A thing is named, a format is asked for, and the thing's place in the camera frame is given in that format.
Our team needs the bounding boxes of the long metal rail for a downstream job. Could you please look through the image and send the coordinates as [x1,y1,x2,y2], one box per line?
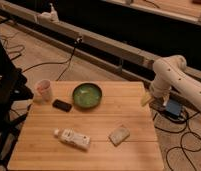
[0,0,201,82]

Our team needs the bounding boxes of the black equipment stand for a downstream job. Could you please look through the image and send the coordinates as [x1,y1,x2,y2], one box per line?
[0,40,33,167]

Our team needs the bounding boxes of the black phone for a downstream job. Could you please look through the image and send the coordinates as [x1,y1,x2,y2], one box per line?
[52,99,72,112]

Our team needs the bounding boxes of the white pink cup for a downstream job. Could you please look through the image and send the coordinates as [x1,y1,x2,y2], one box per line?
[35,79,52,102]

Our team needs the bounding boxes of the white sponge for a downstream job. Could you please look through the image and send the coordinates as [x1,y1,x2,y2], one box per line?
[109,125,130,146]

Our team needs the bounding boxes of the white lotion bottle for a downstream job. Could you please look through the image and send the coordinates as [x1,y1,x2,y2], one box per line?
[54,129,91,151]

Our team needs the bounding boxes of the green ceramic bowl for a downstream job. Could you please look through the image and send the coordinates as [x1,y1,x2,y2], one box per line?
[72,83,102,109]

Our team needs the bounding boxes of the black floor cable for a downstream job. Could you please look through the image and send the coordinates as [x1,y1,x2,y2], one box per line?
[0,35,84,82]

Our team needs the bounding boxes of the blue box on floor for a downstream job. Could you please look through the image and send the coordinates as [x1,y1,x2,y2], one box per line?
[165,100,182,118]

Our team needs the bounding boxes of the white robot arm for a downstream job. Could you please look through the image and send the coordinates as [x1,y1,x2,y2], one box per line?
[141,55,201,112]

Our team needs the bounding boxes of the white clamp on rail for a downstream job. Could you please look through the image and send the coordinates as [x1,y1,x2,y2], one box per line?
[39,3,59,22]

